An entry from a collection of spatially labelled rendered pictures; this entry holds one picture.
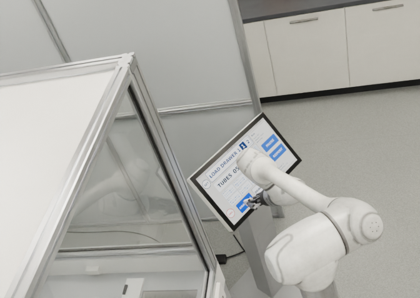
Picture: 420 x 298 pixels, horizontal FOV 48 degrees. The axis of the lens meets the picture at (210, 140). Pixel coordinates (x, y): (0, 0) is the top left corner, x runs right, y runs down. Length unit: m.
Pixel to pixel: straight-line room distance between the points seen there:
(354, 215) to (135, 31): 1.67
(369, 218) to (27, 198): 0.82
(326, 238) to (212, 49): 1.52
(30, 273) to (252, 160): 1.05
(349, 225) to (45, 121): 0.84
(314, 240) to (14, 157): 0.78
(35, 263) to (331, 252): 0.72
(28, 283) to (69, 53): 2.02
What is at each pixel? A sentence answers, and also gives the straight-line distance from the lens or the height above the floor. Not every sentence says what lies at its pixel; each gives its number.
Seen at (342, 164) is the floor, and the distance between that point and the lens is 3.70.
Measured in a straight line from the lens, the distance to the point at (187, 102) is 2.78.
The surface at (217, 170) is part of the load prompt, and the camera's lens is 2.15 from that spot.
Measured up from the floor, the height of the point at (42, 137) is 1.97.
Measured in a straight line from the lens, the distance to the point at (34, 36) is 2.83.
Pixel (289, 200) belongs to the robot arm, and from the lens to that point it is 1.81.
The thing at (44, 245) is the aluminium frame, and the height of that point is 1.99.
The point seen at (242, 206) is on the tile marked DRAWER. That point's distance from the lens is 2.18.
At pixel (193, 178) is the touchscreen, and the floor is 1.19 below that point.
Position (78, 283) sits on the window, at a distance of 1.08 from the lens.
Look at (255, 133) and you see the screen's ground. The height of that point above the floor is 1.16.
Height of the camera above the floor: 2.61
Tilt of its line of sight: 39 degrees down
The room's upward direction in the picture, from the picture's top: 18 degrees counter-clockwise
